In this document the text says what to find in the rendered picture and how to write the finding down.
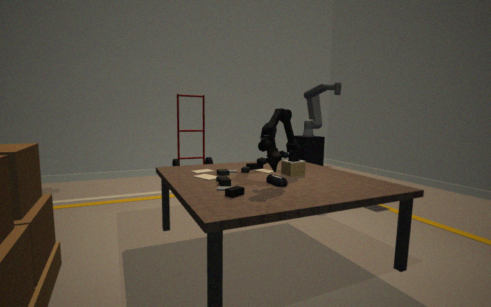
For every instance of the beige flat rectangular panel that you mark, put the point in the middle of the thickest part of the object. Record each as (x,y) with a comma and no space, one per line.
(205,176)

